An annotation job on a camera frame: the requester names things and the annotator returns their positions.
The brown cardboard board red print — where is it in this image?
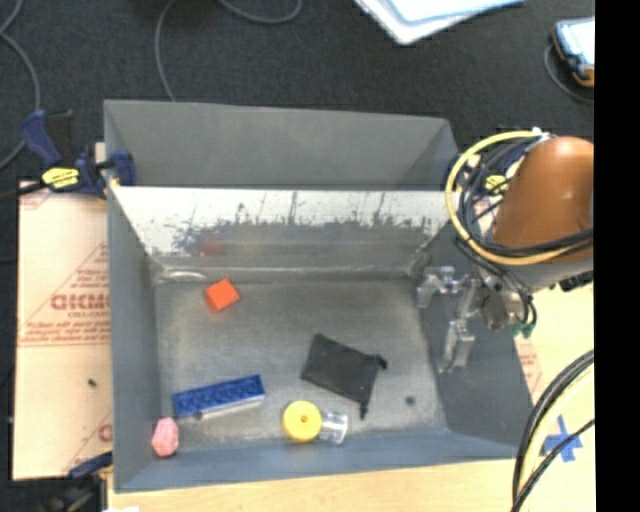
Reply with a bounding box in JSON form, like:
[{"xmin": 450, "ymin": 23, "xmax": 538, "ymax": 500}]
[{"xmin": 11, "ymin": 180, "xmax": 114, "ymax": 482}]

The orange cube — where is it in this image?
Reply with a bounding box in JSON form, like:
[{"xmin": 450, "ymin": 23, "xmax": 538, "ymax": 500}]
[{"xmin": 204, "ymin": 277, "xmax": 242, "ymax": 314}]

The blue flat block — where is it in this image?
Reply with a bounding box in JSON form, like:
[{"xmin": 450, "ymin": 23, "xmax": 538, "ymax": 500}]
[{"xmin": 171, "ymin": 374, "xmax": 267, "ymax": 421}]

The pink faceted lump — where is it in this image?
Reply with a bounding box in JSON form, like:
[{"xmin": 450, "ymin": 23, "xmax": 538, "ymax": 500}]
[{"xmin": 150, "ymin": 416, "xmax": 180, "ymax": 459}]

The black cloth pouch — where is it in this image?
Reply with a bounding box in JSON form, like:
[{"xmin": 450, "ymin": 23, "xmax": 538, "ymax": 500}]
[{"xmin": 300, "ymin": 333, "xmax": 389, "ymax": 421}]

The clear bottle with yellow cap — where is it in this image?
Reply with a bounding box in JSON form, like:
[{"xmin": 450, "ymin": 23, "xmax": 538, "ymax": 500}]
[{"xmin": 281, "ymin": 399, "xmax": 350, "ymax": 446}]

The grey metal bin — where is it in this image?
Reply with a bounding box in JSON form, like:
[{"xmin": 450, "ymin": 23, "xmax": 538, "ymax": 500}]
[{"xmin": 102, "ymin": 99, "xmax": 537, "ymax": 494}]

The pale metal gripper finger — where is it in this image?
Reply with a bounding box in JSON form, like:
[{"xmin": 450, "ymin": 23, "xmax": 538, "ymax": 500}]
[
  {"xmin": 438, "ymin": 318, "xmax": 476, "ymax": 375},
  {"xmin": 415, "ymin": 266, "xmax": 462, "ymax": 309}
]

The black cylinder on white bracket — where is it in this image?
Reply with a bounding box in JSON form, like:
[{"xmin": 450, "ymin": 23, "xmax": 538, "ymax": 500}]
[{"xmin": 558, "ymin": 272, "xmax": 596, "ymax": 294}]

